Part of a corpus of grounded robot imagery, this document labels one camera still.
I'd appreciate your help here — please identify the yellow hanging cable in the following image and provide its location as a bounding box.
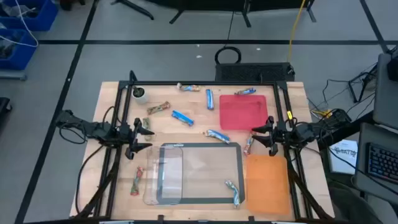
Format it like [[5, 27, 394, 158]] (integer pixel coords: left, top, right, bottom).
[[286, 0, 307, 63]]

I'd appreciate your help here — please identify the black-bordered silicone baking mat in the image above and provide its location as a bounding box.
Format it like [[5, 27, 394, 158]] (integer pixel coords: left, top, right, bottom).
[[156, 142, 246, 205]]

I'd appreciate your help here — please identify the blue green orange granola bar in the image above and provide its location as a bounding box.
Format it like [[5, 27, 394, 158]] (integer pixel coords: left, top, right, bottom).
[[203, 129, 231, 144], [224, 179, 241, 208], [176, 82, 201, 93]]

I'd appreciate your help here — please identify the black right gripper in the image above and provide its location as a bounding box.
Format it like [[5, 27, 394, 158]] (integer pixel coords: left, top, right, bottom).
[[251, 116, 294, 157]]

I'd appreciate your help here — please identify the brown green granola bar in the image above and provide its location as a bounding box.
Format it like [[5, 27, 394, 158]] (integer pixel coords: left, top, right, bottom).
[[142, 117, 155, 141], [146, 101, 171, 116]]

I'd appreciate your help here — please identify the blue wrapper granola bar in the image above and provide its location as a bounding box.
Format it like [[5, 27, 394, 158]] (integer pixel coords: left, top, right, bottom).
[[171, 110, 195, 127], [205, 88, 215, 111], [234, 87, 257, 96]]

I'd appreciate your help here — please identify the red green granola bar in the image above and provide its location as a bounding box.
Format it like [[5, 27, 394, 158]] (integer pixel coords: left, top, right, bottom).
[[129, 166, 145, 197], [243, 132, 256, 156]]

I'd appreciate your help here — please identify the black coiled cable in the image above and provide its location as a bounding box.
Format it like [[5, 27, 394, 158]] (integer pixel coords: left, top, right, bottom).
[[214, 12, 243, 65]]

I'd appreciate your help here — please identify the black keyboard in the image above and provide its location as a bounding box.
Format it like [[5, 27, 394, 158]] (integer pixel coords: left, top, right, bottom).
[[368, 142, 398, 185]]

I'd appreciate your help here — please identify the red translucent plastic tray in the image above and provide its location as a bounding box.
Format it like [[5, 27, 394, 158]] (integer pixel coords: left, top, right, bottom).
[[219, 94, 269, 131]]

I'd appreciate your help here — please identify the black perforated computer case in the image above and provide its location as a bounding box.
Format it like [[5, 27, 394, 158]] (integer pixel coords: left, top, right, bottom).
[[215, 62, 295, 83]]

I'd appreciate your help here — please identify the black aluminium table frame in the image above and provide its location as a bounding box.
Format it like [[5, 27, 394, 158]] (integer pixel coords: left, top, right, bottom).
[[70, 70, 335, 224]]

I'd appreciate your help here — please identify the black stand leg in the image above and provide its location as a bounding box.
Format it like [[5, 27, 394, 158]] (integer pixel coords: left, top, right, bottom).
[[110, 0, 155, 21]]

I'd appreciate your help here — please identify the white cable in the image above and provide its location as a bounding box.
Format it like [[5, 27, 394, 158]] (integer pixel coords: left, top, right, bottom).
[[0, 0, 40, 48]]

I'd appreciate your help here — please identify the black desktop device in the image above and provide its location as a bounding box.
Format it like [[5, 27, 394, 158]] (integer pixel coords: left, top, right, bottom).
[[387, 49, 398, 82]]

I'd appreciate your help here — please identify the black room divider screen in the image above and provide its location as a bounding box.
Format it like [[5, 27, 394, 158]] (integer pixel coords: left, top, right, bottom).
[[146, 0, 318, 29]]

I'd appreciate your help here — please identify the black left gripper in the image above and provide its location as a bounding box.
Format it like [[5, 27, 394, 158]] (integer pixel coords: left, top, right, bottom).
[[119, 117, 155, 160]]

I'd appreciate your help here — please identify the grey desk top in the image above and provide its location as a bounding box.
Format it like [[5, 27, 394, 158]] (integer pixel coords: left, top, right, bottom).
[[372, 52, 398, 130]]

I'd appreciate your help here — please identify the clear plastic tray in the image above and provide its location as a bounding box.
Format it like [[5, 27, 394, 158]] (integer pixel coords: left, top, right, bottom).
[[142, 145, 184, 206]]

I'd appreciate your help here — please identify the grey keyboard desk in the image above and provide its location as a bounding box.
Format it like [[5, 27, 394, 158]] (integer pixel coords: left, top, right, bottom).
[[354, 122, 398, 205]]

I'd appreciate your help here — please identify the orange translucent plastic tray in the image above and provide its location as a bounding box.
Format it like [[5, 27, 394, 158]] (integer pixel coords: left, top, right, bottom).
[[245, 154, 292, 216]]

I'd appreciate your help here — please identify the white printed booklet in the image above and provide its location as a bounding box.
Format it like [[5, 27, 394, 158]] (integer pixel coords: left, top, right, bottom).
[[328, 139, 359, 175]]

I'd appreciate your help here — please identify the grey office chair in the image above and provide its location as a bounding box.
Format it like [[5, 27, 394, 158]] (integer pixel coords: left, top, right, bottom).
[[326, 180, 396, 224]]

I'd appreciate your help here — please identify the blue plastic storage bin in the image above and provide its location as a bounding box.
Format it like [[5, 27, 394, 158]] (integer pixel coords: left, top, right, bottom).
[[0, 28, 39, 71], [0, 0, 59, 32]]

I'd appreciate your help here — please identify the white pot with plant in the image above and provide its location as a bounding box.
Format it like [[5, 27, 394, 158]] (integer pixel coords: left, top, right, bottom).
[[131, 86, 149, 105]]

